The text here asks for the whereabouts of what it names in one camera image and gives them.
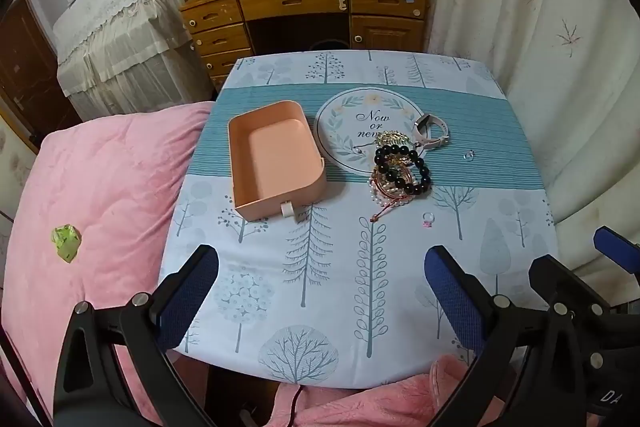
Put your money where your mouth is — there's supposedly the pink plastic drawer tray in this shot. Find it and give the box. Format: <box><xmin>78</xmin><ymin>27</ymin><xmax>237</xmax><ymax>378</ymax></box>
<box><xmin>227</xmin><ymin>100</ymin><xmax>328</xmax><ymax>223</ymax></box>

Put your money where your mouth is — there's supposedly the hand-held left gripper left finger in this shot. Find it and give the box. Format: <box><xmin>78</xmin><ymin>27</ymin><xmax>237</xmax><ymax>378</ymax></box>
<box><xmin>52</xmin><ymin>244</ymin><xmax>221</xmax><ymax>427</ymax></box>

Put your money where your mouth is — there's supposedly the pink fleece garment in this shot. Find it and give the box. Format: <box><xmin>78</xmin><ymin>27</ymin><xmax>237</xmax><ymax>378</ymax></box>
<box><xmin>276</xmin><ymin>353</ymin><xmax>507</xmax><ymax>427</ymax></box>

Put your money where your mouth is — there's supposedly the gold necklace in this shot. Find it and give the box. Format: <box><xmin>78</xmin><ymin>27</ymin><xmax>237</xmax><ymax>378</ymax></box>
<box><xmin>375</xmin><ymin>130</ymin><xmax>414</xmax><ymax>148</ymax></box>

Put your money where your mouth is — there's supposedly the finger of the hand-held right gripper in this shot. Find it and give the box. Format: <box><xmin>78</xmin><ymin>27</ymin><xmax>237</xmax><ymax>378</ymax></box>
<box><xmin>529</xmin><ymin>255</ymin><xmax>620</xmax><ymax>315</ymax></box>
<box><xmin>593</xmin><ymin>226</ymin><xmax>640</xmax><ymax>280</ymax></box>

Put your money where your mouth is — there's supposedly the pink quilt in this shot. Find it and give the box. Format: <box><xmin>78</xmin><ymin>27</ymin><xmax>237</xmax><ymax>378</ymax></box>
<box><xmin>0</xmin><ymin>101</ymin><xmax>217</xmax><ymax>427</ymax></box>

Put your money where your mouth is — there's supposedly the green crumpled wrapper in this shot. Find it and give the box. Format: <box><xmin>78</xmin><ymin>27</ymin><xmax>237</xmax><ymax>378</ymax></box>
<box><xmin>51</xmin><ymin>222</ymin><xmax>84</xmax><ymax>264</ymax></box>

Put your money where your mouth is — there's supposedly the tree print tablecloth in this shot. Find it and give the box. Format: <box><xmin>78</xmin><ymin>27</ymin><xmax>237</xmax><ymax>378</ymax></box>
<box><xmin>159</xmin><ymin>50</ymin><xmax>560</xmax><ymax>390</ymax></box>

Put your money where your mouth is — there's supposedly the white watch band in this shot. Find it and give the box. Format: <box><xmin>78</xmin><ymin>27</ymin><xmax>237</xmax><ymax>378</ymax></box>
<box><xmin>413</xmin><ymin>113</ymin><xmax>450</xmax><ymax>152</ymax></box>

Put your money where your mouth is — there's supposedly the white leaf print curtain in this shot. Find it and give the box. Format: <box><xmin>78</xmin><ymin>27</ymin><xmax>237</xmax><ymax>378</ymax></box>
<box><xmin>414</xmin><ymin>0</ymin><xmax>640</xmax><ymax>260</ymax></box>

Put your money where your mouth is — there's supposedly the brown wooden door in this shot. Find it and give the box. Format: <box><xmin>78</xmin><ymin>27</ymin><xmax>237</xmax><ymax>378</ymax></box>
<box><xmin>0</xmin><ymin>0</ymin><xmax>84</xmax><ymax>154</ymax></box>

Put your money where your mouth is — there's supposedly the red string bracelet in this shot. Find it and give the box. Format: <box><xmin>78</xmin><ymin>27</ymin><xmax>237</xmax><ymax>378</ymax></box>
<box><xmin>369</xmin><ymin>164</ymin><xmax>417</xmax><ymax>223</ymax></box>

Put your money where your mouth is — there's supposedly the white lace furniture cover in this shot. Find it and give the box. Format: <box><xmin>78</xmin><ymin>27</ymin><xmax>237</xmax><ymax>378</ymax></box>
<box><xmin>52</xmin><ymin>0</ymin><xmax>217</xmax><ymax>126</ymax></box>

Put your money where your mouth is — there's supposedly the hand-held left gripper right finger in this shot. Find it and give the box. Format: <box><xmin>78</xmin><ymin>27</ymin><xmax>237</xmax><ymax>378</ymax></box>
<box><xmin>424</xmin><ymin>245</ymin><xmax>588</xmax><ymax>427</ymax></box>

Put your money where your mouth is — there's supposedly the long pearl necklace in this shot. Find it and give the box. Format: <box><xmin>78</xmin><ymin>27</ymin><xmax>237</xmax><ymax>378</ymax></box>
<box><xmin>369</xmin><ymin>179</ymin><xmax>417</xmax><ymax>208</ymax></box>

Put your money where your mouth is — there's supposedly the wooden desk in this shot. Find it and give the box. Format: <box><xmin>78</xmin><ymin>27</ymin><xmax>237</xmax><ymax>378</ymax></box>
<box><xmin>179</xmin><ymin>0</ymin><xmax>432</xmax><ymax>94</ymax></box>

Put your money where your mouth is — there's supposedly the black bead bracelet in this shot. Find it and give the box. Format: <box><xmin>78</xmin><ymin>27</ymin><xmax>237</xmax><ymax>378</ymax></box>
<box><xmin>374</xmin><ymin>144</ymin><xmax>432</xmax><ymax>197</ymax></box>

